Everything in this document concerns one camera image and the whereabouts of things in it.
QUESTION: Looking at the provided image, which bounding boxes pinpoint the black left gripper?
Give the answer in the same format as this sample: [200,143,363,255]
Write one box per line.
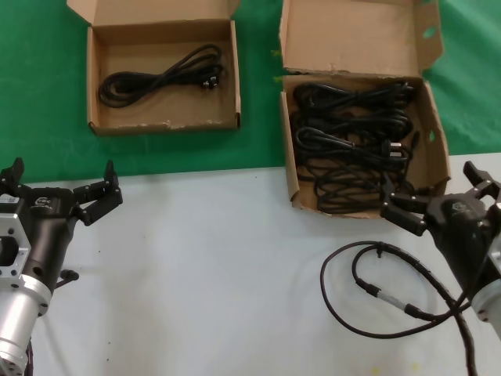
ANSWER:
[0,157,124,294]

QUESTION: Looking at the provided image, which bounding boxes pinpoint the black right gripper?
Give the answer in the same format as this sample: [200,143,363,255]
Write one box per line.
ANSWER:
[380,160,501,302]

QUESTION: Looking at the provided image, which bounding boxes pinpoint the small brown cardboard box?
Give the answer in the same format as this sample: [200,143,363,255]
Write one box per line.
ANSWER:
[66,0,242,137]

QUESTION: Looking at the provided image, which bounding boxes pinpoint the large brown cardboard box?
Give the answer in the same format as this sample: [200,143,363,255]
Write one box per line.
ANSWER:
[278,0,452,220]

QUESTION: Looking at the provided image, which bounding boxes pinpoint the green table mat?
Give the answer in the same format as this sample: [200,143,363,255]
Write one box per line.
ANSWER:
[0,0,501,183]

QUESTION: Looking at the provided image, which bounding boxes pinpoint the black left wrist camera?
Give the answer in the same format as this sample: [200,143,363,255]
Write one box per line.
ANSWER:
[0,191,23,215]

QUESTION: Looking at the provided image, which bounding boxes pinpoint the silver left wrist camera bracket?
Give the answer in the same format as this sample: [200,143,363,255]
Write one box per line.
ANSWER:
[0,213,32,285]

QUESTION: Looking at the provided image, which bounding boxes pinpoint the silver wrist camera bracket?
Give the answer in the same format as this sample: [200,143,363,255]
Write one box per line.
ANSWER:
[486,234,501,281]
[0,213,32,285]

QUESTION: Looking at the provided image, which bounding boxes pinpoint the black power cable with plug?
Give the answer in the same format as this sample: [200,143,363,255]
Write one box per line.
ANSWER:
[295,125,422,168]

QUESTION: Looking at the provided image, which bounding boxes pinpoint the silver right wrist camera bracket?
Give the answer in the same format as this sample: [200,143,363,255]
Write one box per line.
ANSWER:
[486,234,501,281]

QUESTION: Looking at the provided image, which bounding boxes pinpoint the thick black wrapped cable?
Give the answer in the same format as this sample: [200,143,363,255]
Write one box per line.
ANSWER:
[373,241,478,376]

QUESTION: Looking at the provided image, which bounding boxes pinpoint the black left wrist cable plug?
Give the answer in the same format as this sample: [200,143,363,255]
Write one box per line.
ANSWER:
[54,269,81,291]

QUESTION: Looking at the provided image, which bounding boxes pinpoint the thin black cable with connector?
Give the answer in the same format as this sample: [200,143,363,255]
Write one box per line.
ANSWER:
[319,240,473,338]

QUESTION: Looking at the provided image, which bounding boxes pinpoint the dark left arm cable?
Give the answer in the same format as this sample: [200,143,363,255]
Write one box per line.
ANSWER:
[23,339,37,376]

